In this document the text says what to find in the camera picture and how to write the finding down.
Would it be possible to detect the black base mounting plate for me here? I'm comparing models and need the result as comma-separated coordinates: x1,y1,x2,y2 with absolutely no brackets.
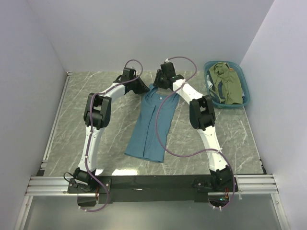
68,174,238,204

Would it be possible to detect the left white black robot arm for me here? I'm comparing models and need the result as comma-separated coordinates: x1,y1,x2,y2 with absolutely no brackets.
73,67,149,193

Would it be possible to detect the olive green tank top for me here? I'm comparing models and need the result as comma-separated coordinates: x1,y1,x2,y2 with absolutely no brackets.
207,62,243,105

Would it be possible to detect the blue tank top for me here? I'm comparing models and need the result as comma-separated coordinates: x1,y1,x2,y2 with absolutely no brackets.
125,84,179,163

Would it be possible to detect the dark blue garment in basket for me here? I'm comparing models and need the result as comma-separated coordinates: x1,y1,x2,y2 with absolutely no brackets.
206,73,225,104

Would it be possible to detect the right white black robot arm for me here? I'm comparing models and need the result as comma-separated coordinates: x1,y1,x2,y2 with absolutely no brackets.
154,61,236,191

